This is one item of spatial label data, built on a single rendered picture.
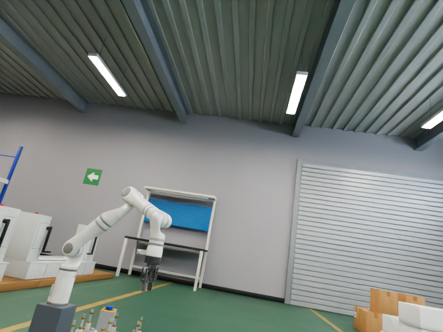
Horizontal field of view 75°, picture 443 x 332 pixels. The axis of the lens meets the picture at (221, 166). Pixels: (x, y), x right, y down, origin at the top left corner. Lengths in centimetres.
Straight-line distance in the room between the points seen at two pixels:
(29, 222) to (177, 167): 379
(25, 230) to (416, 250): 677
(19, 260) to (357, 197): 605
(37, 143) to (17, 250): 503
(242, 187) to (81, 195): 385
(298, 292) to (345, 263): 112
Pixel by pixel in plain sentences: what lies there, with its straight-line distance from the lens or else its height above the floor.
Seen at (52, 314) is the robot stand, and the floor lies 27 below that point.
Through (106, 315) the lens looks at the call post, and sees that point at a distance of 179.
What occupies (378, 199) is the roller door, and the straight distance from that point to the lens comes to 714.
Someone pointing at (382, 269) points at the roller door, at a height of 95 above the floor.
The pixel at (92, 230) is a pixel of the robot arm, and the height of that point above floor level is 69.
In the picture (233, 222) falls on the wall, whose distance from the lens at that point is 658.
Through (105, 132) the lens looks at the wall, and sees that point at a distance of 804.
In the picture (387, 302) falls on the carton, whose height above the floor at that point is 46.
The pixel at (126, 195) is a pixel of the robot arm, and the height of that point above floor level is 90.
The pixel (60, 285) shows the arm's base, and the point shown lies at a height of 40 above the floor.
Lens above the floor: 67
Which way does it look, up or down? 17 degrees up
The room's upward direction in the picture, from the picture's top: 10 degrees clockwise
